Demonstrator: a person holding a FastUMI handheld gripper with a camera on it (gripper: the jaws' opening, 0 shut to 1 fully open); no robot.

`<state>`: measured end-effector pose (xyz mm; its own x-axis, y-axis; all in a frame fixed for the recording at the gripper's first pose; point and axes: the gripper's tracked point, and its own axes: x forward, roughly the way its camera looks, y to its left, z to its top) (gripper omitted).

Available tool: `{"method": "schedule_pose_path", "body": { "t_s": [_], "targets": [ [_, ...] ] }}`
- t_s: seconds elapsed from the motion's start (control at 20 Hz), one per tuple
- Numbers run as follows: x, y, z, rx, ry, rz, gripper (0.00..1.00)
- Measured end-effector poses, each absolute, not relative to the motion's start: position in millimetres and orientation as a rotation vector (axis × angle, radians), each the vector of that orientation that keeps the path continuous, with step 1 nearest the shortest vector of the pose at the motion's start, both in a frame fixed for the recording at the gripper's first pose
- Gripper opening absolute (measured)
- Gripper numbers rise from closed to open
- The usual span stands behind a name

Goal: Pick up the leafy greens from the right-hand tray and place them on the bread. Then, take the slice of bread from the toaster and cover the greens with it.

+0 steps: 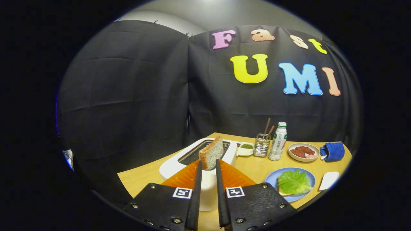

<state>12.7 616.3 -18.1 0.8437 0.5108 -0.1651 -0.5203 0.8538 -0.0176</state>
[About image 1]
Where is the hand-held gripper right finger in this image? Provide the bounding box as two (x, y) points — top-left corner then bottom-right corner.
(215, 159), (297, 231)

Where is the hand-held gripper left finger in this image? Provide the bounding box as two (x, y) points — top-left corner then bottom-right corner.
(121, 159), (203, 231)

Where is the green lettuce leaf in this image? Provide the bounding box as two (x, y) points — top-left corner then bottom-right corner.
(277, 169), (312, 195)

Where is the toasted bread slice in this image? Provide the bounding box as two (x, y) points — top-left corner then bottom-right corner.
(198, 136), (225, 171)

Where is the blue round plate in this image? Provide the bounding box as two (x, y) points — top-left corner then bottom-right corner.
(265, 167), (316, 203)

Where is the white toaster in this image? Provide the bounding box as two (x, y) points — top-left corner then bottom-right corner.
(159, 138), (238, 212)

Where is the white divided condiment dish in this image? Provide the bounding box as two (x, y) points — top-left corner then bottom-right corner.
(236, 142), (255, 157)

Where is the beige round plate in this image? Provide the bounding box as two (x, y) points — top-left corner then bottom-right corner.
(288, 143), (320, 162)

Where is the white drink bottle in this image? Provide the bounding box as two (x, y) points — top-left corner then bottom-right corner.
(268, 122), (288, 161)

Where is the small white rectangular plate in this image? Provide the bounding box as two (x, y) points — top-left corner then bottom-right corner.
(319, 171), (340, 191)

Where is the blue folded towel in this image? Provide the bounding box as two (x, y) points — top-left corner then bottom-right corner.
(319, 142), (345, 162)

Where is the black backdrop cloth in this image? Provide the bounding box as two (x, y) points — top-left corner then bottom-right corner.
(56, 20), (363, 206)

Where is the wire mesh utensil holder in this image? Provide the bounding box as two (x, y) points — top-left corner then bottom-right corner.
(253, 133), (271, 158)

